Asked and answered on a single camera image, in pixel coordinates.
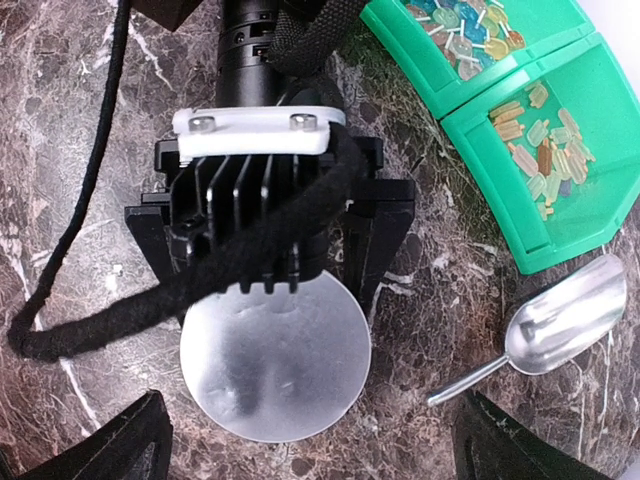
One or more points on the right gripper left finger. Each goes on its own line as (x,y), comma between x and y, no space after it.
(135,444)

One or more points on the green three-compartment bin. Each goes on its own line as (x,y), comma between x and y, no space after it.
(588,52)

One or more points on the metal scoop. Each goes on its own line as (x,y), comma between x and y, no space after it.
(556,325)

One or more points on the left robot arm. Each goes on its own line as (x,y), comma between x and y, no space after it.
(271,53)

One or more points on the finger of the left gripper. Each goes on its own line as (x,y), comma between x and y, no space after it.
(149,235)
(371,238)

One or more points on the green yellow gummy candies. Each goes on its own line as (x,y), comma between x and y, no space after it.
(545,143)

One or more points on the wrapped colourful candies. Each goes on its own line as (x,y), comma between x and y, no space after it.
(472,35)

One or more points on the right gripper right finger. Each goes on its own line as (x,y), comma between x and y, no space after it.
(490,444)

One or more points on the white jar lid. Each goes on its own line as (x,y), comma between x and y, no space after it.
(279,367)

